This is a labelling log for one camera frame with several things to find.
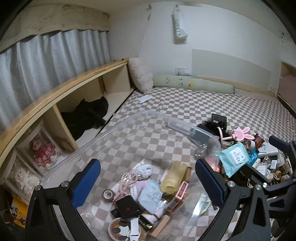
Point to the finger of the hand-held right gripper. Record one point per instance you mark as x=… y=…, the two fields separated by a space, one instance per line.
x=282 y=183
x=275 y=139

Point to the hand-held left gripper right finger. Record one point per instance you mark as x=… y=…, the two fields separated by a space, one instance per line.
x=211 y=185

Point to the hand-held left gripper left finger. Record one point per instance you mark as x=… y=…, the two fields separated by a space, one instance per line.
x=85 y=183

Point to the red box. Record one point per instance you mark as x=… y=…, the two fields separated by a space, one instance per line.
x=181 y=190

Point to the yellow soft block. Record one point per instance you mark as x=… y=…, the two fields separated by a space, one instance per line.
x=173 y=178

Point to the black zip case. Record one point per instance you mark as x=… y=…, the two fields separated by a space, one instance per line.
x=127 y=206

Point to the clear plastic container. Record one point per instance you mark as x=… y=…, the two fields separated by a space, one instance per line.
x=198 y=135

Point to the white charger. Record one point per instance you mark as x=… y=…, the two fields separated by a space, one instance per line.
x=273 y=164

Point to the grey tape roll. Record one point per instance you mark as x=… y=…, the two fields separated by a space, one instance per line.
x=107 y=194

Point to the white tape roll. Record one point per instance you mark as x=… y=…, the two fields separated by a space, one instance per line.
x=251 y=144

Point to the blue tissue packet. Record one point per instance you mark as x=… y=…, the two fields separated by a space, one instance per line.
x=253 y=155

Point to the pink rabbit hand mirror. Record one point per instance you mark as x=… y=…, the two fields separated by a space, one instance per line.
x=241 y=134

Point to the blue wet wipes pack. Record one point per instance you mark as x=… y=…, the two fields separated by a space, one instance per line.
x=234 y=157

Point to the pink hair hoop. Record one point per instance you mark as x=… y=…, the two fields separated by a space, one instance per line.
x=220 y=134

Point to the red doll in box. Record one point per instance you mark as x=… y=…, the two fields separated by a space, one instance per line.
x=42 y=150

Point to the black furry hair clip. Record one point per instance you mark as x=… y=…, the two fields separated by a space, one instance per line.
x=211 y=126

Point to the white scrunchie in bag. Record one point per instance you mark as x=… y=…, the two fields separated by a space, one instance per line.
x=143 y=171

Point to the black box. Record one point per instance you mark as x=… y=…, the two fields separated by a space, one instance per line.
x=219 y=119

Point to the white doll in box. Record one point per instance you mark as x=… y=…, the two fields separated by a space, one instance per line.
x=25 y=178

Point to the light blue packet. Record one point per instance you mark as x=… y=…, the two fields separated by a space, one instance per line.
x=150 y=194

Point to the wooden block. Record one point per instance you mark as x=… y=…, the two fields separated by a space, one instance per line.
x=161 y=224

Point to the black cloth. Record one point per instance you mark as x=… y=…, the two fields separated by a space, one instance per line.
x=85 y=115

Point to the yellow cardboard box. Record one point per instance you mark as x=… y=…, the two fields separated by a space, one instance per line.
x=18 y=208

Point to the grey headboard panel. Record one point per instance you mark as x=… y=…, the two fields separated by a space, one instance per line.
x=231 y=63

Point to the wooden shelf unit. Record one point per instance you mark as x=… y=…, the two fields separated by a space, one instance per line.
x=69 y=92

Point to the green bolster pillow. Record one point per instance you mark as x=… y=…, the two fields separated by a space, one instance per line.
x=194 y=83

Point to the white paper packet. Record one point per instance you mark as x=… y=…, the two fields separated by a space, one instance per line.
x=145 y=98

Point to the white fluffy pillow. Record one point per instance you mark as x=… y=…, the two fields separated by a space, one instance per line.
x=141 y=74

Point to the grey curtain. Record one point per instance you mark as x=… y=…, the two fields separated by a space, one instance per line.
x=46 y=60

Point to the white hanging bag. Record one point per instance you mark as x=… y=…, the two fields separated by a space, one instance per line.
x=179 y=25

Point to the beige curtain valance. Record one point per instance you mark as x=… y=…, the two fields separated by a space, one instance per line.
x=46 y=20

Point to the wooden alcove frame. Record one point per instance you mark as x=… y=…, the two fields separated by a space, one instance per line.
x=283 y=69

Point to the white wall socket panel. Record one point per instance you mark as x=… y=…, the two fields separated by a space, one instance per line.
x=183 y=70

